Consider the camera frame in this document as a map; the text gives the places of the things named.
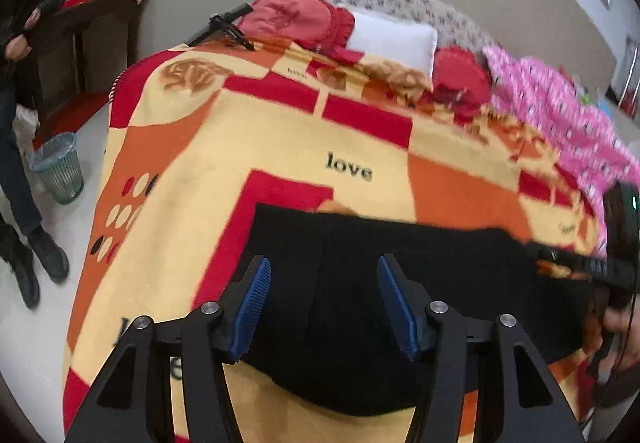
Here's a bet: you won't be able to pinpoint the white pillow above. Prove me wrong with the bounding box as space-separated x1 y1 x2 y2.
345 8 439 77

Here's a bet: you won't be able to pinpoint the printed red orange blanket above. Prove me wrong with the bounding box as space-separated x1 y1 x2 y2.
62 39 610 443

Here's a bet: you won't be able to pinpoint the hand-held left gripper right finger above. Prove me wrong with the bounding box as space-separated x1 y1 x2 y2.
376 253 586 443

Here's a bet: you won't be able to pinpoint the red ruffled embroidered pillow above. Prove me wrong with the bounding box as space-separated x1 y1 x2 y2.
239 0 357 60

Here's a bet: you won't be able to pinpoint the pink penguin print quilt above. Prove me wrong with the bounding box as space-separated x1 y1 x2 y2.
482 46 640 260

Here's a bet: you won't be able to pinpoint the mesh waste basket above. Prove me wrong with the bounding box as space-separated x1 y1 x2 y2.
27 132 85 205

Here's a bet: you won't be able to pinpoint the black pants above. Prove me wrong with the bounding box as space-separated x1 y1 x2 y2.
240 202 597 418

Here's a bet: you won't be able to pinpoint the black tripod stand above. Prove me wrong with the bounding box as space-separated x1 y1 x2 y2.
184 2 259 52

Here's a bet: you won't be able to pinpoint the metal stair railing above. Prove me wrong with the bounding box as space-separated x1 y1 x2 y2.
607 36 640 116

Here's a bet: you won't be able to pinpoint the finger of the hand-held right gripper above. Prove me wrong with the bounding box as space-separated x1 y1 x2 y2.
524 241 609 282

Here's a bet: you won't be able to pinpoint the white plastic bag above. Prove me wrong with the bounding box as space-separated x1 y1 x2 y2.
12 103 41 160

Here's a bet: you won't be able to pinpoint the floral padded headboard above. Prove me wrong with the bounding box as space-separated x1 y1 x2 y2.
264 0 502 55

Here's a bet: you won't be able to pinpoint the red floor mat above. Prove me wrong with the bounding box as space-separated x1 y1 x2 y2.
32 90 112 150

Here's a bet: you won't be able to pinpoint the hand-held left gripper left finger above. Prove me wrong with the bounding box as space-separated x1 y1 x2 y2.
64 255 273 443

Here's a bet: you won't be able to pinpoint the dark wooden cabinet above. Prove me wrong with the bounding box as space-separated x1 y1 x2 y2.
20 0 147 135

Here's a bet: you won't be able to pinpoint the person's right hand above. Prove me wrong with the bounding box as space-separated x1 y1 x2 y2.
601 307 640 340

